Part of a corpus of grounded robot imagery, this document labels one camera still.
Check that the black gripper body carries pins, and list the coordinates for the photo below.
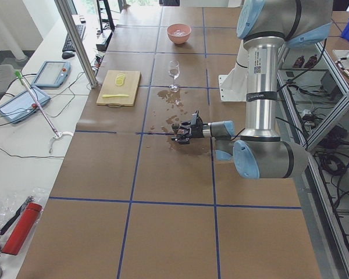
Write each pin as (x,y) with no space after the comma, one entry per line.
(198,132)

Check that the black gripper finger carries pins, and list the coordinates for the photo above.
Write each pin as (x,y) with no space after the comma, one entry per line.
(182,139)
(186,125)

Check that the steel jigger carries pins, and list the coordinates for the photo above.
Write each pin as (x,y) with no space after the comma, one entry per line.
(175,128)

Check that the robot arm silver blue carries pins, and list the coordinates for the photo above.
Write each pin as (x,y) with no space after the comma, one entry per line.
(264,27)

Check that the clear wine glass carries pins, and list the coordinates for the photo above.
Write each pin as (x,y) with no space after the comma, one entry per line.
(174,72)

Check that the clear ice cubes pile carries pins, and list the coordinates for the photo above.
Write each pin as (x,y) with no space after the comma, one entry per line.
(179,33)

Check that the bamboo cutting board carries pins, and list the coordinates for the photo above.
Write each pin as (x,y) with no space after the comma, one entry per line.
(130,87)

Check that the yellow plastic knife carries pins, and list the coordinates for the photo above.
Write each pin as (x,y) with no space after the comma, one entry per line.
(115,95)

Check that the pink bowl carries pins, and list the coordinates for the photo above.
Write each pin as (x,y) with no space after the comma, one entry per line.
(178,26)

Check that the silver grabber stick green tip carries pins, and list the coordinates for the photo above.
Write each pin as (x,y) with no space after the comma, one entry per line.
(58,135)

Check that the black computer mouse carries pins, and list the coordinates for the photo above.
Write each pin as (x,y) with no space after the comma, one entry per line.
(67,54)

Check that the blue teach pendant far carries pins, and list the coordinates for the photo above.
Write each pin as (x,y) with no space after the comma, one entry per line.
(52,74)

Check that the blue teach pendant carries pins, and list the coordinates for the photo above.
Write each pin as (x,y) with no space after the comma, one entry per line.
(52,74)
(22,106)

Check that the blue teach pendant near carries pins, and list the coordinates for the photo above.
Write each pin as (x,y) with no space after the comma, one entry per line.
(22,106)

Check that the red thermos bottle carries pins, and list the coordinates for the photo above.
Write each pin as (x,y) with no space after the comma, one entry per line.
(22,229)

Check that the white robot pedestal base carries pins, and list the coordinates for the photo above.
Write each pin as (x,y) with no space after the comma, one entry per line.
(233,87)

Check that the aluminium frame post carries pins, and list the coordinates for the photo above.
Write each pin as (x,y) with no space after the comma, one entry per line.
(66,15)

